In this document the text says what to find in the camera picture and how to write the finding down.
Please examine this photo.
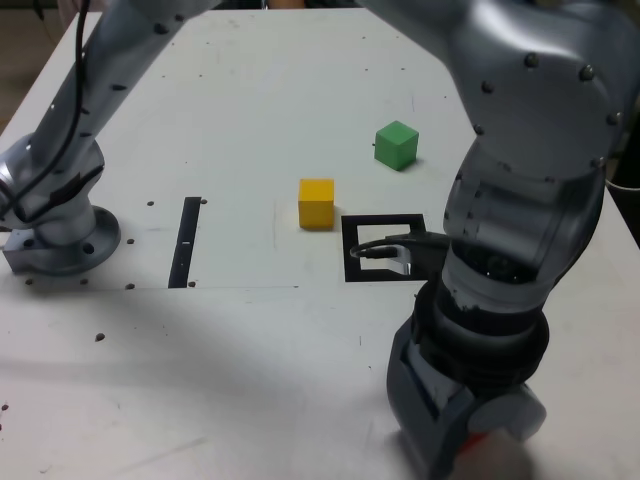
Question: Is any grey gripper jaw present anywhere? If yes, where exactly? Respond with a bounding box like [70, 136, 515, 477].
[467, 384, 548, 480]
[384, 318, 482, 480]

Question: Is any red cube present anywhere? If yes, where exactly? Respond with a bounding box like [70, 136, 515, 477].
[462, 430, 489, 454]

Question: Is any yellow cube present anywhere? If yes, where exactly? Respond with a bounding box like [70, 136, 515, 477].
[297, 178, 336, 232]

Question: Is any green cube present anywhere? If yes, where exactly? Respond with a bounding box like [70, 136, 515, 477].
[373, 120, 421, 173]

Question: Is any black tape square outline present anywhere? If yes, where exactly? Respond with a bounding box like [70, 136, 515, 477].
[341, 213, 432, 285]

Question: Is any black tape strip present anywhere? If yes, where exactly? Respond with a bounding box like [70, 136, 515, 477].
[167, 196, 203, 290]

